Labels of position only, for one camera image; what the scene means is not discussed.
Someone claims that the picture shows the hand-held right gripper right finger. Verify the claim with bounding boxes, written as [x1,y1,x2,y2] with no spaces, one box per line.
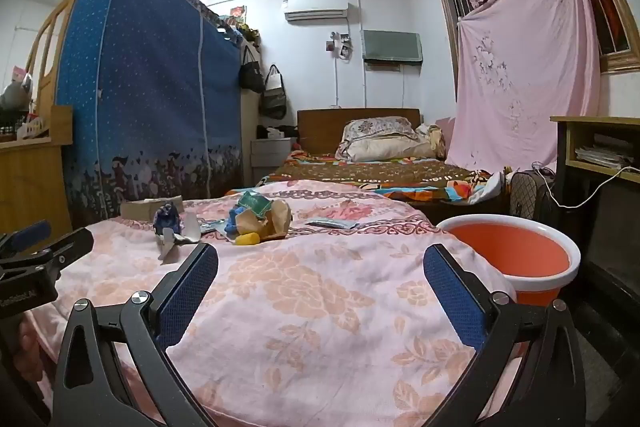
[422,243,588,427]

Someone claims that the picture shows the pink hanging sheet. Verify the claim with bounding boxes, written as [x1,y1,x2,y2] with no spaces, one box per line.
[446,0,601,178]

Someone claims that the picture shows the grey foil sachet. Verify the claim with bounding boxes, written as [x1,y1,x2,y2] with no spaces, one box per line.
[303,216,359,231]

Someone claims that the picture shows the floral pillow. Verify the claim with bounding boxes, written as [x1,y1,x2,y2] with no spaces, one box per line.
[335,116,421,158]

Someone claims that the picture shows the colourful patterned bedspread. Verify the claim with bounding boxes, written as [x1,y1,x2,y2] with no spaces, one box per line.
[224,154,507,206]

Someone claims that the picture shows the small blue plastic scrap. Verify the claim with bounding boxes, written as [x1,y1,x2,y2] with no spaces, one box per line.
[223,206,242,236]

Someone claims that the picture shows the green printed packet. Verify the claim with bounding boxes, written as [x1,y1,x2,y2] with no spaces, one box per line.
[237,190,274,221]

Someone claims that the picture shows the orange basin with white rim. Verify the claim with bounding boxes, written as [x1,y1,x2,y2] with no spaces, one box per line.
[436,214,582,308]

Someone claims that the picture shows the wooden bed headboard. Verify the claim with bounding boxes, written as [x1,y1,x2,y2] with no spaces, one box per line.
[296,108,421,154]

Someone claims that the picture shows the wooden cabinet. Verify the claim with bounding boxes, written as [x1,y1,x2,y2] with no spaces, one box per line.
[0,0,77,239]

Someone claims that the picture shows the wall socket with photos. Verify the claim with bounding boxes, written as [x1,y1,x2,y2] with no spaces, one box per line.
[324,31,354,60]

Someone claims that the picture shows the white air conditioner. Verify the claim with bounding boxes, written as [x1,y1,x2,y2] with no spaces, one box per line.
[283,0,350,22]

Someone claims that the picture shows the white cable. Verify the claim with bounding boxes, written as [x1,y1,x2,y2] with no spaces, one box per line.
[532,161,640,209]

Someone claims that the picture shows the checkered suitcase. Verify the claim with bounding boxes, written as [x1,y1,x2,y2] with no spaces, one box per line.
[509,169,556,229]

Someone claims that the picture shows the pink floral blanket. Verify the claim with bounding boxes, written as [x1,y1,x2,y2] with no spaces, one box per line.
[15,180,519,427]

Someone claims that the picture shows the blue fabric wardrobe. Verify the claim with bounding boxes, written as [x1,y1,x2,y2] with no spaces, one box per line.
[54,0,244,229]

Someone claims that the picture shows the dark items on nightstand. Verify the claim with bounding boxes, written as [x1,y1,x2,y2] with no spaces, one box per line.
[255,124,299,140]

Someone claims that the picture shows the green cloth wall cover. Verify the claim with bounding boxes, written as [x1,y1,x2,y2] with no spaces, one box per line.
[360,29,424,66]

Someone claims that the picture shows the stack of beige tissue paper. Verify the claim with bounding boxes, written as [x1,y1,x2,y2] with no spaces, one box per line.
[121,195,184,223]

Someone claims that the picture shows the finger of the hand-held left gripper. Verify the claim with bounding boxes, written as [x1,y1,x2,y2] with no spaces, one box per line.
[0,220,53,254]
[0,227,95,279]

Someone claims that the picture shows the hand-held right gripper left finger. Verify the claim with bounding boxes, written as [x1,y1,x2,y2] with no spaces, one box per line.
[52,242,221,427]

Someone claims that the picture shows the white nightstand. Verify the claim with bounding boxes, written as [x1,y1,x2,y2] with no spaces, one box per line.
[249,136,296,168]

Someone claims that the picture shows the wooden desk with shelf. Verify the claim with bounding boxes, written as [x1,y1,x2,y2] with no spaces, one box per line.
[549,114,640,269]

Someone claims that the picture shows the brown paper bag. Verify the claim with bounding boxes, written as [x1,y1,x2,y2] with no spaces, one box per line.
[235,199,293,242]

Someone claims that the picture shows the clutter on wardrobe top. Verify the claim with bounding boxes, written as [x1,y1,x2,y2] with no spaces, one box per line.
[219,5,262,46]

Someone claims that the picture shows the black and grey handbag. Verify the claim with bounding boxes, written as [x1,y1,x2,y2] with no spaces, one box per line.
[258,64,288,120]

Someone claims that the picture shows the blue wrapper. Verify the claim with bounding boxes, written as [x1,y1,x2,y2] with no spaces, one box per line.
[153,202,182,233]

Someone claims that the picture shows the grey plush toy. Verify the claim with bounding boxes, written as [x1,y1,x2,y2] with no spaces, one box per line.
[0,79,30,110]

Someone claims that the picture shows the stack of papers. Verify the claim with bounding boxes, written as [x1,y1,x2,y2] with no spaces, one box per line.
[574,145,634,169]

